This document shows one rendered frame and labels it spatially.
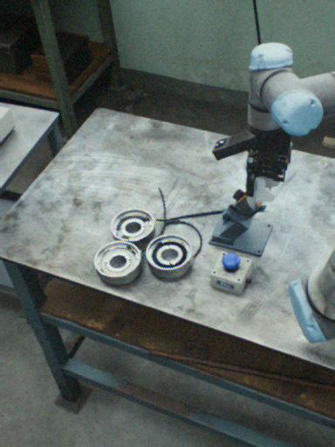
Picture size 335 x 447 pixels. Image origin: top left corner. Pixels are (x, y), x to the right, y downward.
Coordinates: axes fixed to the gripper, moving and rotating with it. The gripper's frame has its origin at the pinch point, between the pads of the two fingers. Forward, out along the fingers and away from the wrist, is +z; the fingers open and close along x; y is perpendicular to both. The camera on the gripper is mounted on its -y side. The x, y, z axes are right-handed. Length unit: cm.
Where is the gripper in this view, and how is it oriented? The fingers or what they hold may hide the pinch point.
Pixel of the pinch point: (251, 199)
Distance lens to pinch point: 135.9
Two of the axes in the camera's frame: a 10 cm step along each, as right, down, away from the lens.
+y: 9.5, 1.7, -2.6
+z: 0.4, 7.5, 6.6
